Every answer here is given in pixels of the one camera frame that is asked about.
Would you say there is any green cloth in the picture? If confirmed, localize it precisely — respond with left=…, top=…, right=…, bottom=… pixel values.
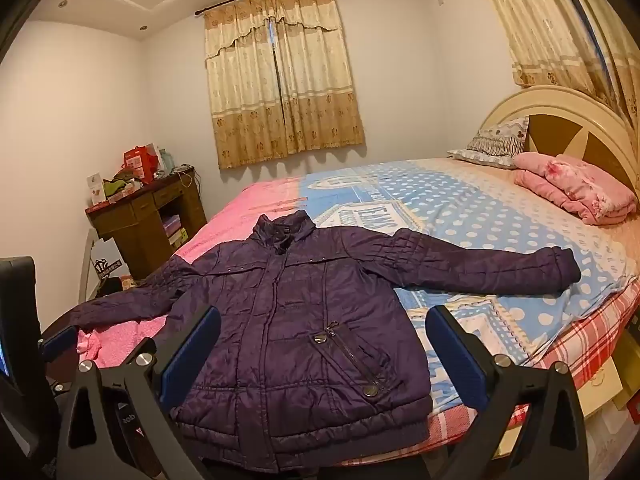
left=102, top=170, right=142, bottom=197

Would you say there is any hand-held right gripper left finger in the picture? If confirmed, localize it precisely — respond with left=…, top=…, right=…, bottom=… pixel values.
left=55, top=305, right=222, bottom=480

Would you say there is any brown wooden desk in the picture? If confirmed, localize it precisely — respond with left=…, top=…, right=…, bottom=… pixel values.
left=85, top=167, right=208, bottom=281

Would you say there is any small white box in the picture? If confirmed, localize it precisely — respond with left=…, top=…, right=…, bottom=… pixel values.
left=86, top=172, right=107, bottom=207

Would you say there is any stack of pastel boxes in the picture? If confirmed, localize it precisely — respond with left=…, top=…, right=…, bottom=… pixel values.
left=159, top=214, right=190, bottom=250

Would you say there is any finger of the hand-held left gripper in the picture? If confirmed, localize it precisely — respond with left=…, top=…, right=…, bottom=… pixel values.
left=37, top=324, right=81, bottom=396

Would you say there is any beige floral window curtain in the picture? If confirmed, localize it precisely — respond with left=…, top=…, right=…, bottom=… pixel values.
left=202, top=0, right=366, bottom=170

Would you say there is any patterned grey pillow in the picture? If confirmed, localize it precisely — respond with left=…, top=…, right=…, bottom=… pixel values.
left=446, top=115, right=531, bottom=170

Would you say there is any cream wooden headboard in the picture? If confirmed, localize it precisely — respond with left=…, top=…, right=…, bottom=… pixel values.
left=477, top=85, right=640, bottom=201

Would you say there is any red plaid mattress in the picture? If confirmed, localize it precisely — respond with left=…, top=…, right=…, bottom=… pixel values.
left=320, top=287, right=640, bottom=466

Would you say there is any folded pink blanket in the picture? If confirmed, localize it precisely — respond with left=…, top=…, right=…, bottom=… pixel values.
left=514, top=152, right=637, bottom=226

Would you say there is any long beige floral curtain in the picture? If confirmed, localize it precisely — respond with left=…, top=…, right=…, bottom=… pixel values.
left=470, top=0, right=640, bottom=131

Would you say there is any printed blue pink bedsheet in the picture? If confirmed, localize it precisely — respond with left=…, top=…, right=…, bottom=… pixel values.
left=170, top=157, right=640, bottom=416

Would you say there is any white printed cardboard box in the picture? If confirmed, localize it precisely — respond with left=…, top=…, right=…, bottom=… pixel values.
left=89, top=239, right=126, bottom=286

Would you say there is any cream bed frame drawer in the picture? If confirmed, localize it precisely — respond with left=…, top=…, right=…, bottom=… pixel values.
left=575, top=330, right=640, bottom=426

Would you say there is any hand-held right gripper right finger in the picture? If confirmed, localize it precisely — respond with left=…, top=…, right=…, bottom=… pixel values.
left=427, top=304, right=591, bottom=480

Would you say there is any pink fluffy cloth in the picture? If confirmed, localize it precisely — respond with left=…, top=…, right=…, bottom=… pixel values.
left=75, top=310, right=176, bottom=371

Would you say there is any purple quilted jacket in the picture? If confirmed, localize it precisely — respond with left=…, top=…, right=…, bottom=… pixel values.
left=70, top=210, right=582, bottom=466

